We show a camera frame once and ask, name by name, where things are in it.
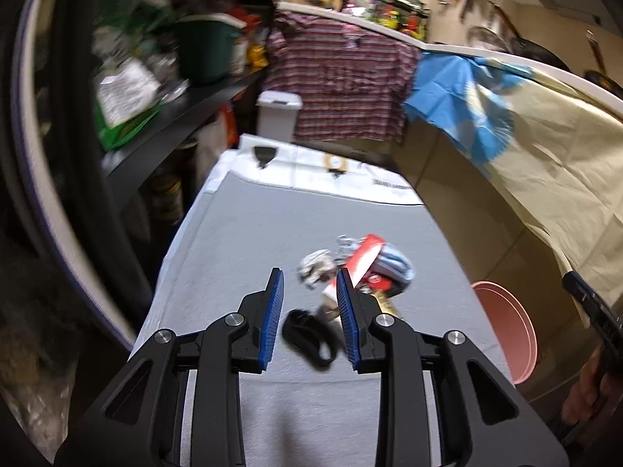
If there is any black shelf rack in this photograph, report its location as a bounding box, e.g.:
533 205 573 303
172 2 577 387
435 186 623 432
49 0 278 234

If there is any green vegetable packet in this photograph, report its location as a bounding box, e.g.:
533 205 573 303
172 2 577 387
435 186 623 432
95 58 161 149

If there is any black spice rack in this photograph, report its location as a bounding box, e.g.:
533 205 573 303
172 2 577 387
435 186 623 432
372 0 429 40

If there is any red plaid shirt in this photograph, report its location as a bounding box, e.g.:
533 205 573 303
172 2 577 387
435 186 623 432
265 10 422 144

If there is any green storage box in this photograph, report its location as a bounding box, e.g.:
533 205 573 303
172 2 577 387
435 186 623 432
172 12 246 83

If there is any white lidded bin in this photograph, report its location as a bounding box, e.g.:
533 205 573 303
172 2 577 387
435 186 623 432
256 90 303 144

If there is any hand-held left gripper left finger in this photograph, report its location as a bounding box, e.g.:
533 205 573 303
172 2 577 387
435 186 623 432
53 267 285 467

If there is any grey textured table mat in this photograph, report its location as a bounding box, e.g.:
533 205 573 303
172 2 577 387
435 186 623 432
131 165 512 467

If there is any red and white packet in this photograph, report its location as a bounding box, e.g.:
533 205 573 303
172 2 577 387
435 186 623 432
348 233 386 288

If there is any metal strainer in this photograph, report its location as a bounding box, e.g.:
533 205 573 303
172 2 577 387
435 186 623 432
467 24 517 56

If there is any pink plastic bin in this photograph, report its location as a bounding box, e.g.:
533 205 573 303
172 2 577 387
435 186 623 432
471 281 539 385

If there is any black fabric band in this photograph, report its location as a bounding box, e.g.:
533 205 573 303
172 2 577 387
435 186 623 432
282 309 339 368

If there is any black frying pan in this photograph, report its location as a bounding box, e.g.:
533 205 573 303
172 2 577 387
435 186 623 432
511 34 572 71

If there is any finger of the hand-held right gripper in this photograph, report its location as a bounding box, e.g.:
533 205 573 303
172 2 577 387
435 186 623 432
562 270 623 351

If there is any cream cloth with blue print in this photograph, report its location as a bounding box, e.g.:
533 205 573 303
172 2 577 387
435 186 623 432
401 51 623 312

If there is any white patterned sock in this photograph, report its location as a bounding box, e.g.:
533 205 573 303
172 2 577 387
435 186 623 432
296 249 338 293

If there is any person's right hand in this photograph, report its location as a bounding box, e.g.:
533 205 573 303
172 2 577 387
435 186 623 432
560 349 611 428

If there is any blue plastic bag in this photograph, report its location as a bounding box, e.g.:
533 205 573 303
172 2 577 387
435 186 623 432
375 246 417 285

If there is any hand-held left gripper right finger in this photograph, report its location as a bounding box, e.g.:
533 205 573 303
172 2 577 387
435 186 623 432
337 267 570 467

